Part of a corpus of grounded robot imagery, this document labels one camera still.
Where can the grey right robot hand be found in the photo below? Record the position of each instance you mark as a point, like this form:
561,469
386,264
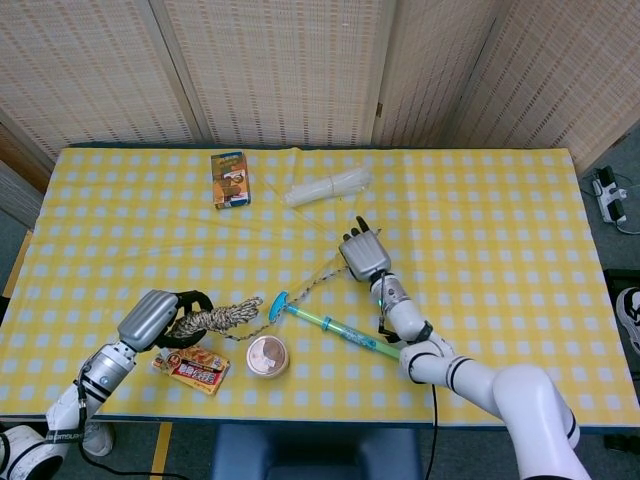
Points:
365,255

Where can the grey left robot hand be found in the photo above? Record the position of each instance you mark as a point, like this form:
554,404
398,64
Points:
147,320

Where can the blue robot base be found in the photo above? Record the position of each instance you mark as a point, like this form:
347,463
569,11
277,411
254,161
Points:
310,455

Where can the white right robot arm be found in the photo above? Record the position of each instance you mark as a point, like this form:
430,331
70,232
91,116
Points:
500,385

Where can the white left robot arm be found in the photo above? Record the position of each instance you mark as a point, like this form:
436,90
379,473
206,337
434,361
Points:
100,375

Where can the yellow checkered tablecloth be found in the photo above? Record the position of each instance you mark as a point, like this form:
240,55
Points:
450,225

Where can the yellow red food box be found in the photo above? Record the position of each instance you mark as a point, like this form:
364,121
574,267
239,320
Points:
197,372

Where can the blue green toothbrush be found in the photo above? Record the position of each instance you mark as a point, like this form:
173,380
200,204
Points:
345,332

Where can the clear jar of rubber bands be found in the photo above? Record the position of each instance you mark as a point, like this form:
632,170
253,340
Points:
267,356

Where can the white shoe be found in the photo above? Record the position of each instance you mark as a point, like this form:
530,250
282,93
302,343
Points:
100,440

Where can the small orange blue box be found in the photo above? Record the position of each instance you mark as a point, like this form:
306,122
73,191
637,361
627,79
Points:
231,180

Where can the woven bamboo folding screen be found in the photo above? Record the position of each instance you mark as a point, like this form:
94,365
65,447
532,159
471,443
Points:
275,65

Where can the white power strip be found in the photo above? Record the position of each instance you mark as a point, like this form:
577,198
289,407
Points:
611,197

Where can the black white sneaker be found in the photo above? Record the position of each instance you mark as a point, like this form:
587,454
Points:
630,315

